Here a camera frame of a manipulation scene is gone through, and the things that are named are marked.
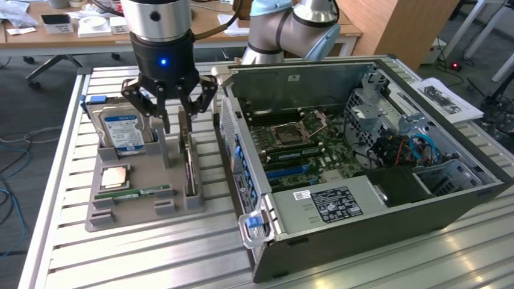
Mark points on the metal disk bay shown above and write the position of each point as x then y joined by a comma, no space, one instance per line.
446,177

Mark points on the metal socket cover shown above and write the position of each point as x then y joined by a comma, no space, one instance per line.
319,119

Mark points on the small white box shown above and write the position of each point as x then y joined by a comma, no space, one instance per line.
116,28

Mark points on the white paper pile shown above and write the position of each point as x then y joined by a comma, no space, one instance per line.
231,27

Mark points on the grey cup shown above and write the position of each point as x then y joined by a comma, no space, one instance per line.
57,3

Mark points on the open dark PC case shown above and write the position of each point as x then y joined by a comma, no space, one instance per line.
360,241

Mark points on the small white paper label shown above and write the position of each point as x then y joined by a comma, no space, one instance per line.
20,31

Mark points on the red lit power switch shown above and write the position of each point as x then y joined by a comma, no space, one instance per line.
455,66

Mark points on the CPU socket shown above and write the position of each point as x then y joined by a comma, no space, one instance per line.
287,135

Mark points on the green motherboard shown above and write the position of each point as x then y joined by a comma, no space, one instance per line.
344,150

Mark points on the printed paper stack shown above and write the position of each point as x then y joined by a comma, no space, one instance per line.
450,102

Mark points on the white table frame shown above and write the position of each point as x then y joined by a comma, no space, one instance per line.
504,67

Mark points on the clear plastic bag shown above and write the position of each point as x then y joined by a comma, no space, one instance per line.
16,15

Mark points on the wooden desk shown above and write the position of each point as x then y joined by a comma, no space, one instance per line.
40,42

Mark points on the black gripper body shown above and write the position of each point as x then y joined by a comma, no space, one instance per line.
164,66

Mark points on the cardboard box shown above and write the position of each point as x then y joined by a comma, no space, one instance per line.
240,9

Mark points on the blue expansion slot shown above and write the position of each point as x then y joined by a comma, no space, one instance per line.
287,172

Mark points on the perforated metal drive cage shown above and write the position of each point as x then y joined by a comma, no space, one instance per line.
368,120

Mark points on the grey parts rack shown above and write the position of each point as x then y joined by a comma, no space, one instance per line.
140,177

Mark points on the silver power supply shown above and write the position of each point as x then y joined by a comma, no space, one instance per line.
288,210

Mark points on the silver chipset heatsink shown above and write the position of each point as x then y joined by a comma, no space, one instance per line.
331,175

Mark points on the hard disk with blue rails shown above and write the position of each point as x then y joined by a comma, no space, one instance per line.
120,129

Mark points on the CPU chip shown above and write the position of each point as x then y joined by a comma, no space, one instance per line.
113,177

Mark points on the small white device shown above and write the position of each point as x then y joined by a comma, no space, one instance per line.
434,55

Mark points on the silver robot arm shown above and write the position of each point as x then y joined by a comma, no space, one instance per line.
156,18

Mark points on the black tripod stand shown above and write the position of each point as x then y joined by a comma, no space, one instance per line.
498,99

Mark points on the white tape roll on base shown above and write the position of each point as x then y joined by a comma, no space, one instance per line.
93,28

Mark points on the wooden cabinet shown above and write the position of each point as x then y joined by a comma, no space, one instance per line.
438,18

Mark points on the white box with black lid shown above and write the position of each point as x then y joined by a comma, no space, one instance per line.
56,27

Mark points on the blue case release latch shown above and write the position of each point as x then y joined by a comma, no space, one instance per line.
252,227

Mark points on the green graphics card black shroud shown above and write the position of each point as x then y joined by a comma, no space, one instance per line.
188,168

